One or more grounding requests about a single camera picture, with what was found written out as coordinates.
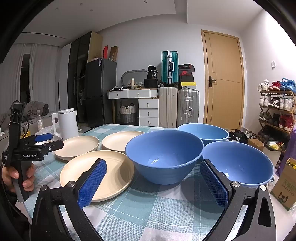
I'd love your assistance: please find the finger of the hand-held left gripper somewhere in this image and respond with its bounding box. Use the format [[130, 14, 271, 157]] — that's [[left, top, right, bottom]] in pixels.
[[23, 133, 53, 145], [35, 140, 64, 155]]

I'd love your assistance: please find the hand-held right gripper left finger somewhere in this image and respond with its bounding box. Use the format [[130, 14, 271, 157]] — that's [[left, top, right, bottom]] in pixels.
[[31, 158, 107, 241]]

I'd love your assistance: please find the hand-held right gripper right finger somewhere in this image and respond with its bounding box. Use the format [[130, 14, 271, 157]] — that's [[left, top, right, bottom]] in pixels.
[[200, 159, 276, 241]]

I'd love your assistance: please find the beige plate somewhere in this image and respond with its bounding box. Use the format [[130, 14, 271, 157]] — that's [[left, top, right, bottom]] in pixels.
[[54, 136, 100, 161], [60, 150, 135, 202], [102, 131, 146, 153]]

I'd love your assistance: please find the blue bowl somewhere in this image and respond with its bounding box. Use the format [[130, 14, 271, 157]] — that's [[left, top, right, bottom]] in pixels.
[[125, 130, 204, 185], [178, 123, 229, 147], [202, 141, 274, 187]]

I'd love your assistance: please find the person's left forearm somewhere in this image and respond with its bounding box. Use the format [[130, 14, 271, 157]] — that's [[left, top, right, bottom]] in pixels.
[[0, 188, 31, 241]]

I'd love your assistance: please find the person's left hand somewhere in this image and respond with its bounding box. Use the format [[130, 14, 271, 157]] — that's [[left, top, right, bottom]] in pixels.
[[2, 163, 36, 193]]

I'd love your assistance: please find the clear plastic bag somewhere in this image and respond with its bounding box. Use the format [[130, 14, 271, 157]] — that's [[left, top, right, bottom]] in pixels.
[[35, 125, 56, 139]]

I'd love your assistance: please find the clear water bottle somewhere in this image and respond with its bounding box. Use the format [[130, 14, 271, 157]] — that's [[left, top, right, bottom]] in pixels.
[[36, 110, 44, 132]]

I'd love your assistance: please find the white electric kettle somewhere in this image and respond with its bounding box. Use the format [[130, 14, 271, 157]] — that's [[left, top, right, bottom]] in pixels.
[[51, 108, 79, 141]]

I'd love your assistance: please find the grey jacket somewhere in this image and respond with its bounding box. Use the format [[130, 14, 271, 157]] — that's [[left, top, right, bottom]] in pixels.
[[23, 101, 50, 116]]

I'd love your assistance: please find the group of loose shoes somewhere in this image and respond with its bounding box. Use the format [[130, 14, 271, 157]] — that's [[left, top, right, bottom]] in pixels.
[[228, 129, 256, 144]]

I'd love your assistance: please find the small brown cardboard box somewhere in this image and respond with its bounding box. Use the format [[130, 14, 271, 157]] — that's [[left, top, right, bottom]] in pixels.
[[247, 138, 264, 152]]

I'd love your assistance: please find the white curtain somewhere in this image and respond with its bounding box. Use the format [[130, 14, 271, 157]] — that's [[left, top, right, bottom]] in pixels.
[[5, 43, 70, 121]]

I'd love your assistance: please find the green printed cardboard box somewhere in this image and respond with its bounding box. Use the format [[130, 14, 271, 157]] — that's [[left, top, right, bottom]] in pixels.
[[270, 158, 296, 211]]

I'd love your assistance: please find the dark refrigerator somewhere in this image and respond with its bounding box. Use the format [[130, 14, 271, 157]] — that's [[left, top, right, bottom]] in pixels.
[[84, 58, 117, 128]]

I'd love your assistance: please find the woven laundry basket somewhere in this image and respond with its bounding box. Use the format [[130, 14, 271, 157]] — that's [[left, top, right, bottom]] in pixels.
[[119, 103, 137, 123]]

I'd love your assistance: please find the tall dark cabinet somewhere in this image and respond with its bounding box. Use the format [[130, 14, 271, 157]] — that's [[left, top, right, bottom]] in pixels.
[[68, 31, 103, 123]]

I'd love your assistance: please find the white dressing table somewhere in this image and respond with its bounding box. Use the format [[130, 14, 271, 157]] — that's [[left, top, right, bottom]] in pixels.
[[107, 88, 160, 124]]

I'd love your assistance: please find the silver suitcase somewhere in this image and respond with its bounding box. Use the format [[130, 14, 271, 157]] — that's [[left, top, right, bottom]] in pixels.
[[177, 88, 200, 127]]

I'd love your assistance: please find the white drawer unit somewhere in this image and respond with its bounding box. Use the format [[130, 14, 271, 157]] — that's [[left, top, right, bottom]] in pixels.
[[138, 98, 159, 127]]

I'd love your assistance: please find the beige suitcase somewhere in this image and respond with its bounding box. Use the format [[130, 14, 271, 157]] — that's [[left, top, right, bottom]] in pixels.
[[158, 86, 178, 128]]

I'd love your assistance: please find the wooden door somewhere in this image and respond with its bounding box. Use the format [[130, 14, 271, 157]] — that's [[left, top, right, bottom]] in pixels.
[[201, 29, 245, 131]]

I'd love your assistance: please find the grey framed oval mirror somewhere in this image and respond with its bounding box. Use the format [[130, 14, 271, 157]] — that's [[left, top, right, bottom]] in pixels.
[[121, 69, 148, 87]]

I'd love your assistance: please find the wooden shoe rack with shoes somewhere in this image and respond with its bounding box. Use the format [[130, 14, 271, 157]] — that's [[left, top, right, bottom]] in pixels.
[[258, 77, 296, 131]]

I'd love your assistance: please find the brown flat box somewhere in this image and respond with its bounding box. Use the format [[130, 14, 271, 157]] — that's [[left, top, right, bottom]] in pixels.
[[109, 46, 119, 62]]

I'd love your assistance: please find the black paper bag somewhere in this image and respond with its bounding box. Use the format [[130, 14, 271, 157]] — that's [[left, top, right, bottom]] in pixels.
[[147, 65, 158, 80]]

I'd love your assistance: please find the teal suitcase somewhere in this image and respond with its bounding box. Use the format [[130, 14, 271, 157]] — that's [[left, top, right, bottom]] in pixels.
[[161, 50, 179, 85]]

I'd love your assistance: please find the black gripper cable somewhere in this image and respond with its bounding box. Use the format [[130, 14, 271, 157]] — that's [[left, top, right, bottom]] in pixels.
[[20, 116, 30, 139]]

